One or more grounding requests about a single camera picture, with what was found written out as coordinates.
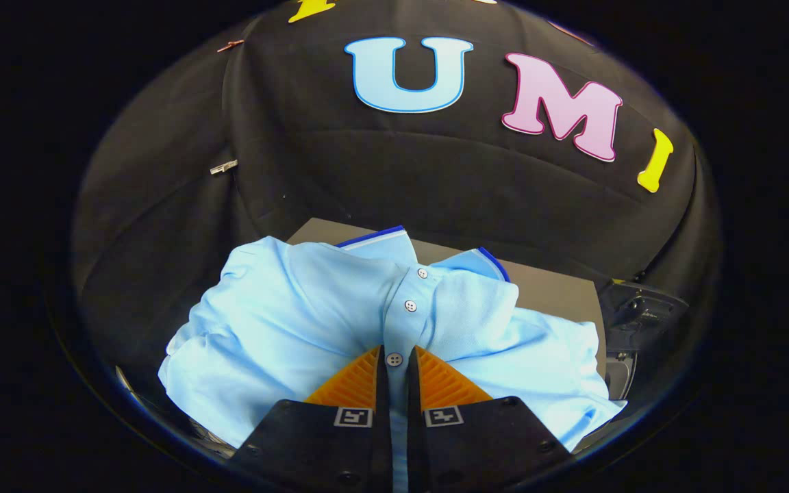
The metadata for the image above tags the grey cabinet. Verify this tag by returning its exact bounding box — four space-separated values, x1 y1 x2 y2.
285 218 609 384

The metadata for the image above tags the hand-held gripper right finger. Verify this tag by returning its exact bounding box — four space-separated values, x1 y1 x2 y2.
406 345 573 493

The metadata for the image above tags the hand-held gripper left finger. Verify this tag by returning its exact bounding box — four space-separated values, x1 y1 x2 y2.
225 345 394 493

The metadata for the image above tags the dark glass washing machine lid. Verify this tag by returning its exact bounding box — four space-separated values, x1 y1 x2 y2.
600 277 690 346

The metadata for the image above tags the light blue polo shirt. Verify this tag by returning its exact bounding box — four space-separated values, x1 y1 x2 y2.
158 226 628 493

